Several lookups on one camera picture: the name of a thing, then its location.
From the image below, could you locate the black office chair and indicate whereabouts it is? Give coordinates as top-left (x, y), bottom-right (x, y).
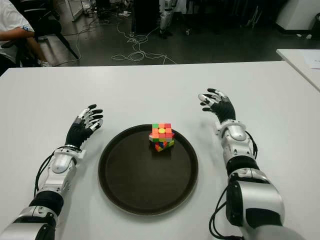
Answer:
top-left (1, 0), bottom-right (80, 68)

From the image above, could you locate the white machine housing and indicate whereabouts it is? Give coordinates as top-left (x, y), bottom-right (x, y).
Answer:
top-left (274, 0), bottom-right (320, 33)

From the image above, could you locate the seated person in white shirt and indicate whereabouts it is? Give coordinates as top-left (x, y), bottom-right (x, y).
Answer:
top-left (0, 0), bottom-right (52, 68)

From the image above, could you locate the white tangled floor cable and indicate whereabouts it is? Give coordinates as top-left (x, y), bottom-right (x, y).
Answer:
top-left (111, 12), bottom-right (177, 65)

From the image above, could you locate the white storage cabinet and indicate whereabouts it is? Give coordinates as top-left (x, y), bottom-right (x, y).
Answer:
top-left (56, 0), bottom-right (85, 22)

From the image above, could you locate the multicoloured Rubik's cube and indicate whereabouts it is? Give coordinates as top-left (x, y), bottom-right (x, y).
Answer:
top-left (148, 122), bottom-right (176, 153)

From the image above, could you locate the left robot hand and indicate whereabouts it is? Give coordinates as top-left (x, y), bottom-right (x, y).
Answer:
top-left (65, 103), bottom-right (105, 152)

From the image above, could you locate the dark brown round plate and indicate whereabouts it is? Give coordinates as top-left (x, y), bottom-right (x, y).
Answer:
top-left (97, 124), bottom-right (200, 216)

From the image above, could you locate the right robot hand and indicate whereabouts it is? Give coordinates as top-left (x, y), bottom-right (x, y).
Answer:
top-left (197, 87), bottom-right (237, 125)

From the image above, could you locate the grey folded metal stand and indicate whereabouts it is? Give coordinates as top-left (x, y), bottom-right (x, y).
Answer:
top-left (246, 3), bottom-right (261, 28)

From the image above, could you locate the white side table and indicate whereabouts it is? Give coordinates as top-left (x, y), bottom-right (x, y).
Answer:
top-left (275, 48), bottom-right (320, 92)

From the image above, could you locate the white paper sheet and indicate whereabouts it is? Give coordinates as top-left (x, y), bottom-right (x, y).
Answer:
top-left (301, 51), bottom-right (320, 70)

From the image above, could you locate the black cabinet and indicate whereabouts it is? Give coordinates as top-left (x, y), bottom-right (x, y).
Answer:
top-left (132, 0), bottom-right (162, 35)

